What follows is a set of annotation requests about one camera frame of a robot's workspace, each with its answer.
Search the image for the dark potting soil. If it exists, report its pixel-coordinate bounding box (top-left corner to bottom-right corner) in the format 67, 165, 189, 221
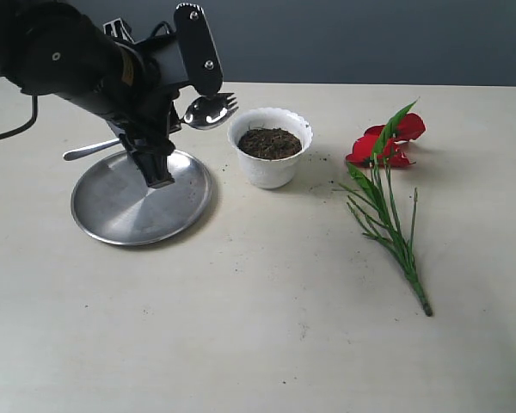
237, 128, 303, 160

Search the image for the white ceramic flower pot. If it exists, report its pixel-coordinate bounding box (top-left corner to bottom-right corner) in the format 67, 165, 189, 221
227, 108, 313, 189

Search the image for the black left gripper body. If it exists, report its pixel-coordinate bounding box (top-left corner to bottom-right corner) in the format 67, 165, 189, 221
68, 40, 179, 155

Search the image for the steel spork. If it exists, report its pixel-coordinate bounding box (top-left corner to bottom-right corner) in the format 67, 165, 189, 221
63, 93, 238, 161

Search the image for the round steel plate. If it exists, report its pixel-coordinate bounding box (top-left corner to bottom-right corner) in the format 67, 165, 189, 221
71, 150, 213, 246

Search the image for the artificial red flower stem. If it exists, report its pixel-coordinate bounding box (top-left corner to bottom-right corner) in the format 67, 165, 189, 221
340, 102, 434, 317

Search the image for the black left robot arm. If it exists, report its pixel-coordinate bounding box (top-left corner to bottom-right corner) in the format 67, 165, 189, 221
0, 1, 178, 188

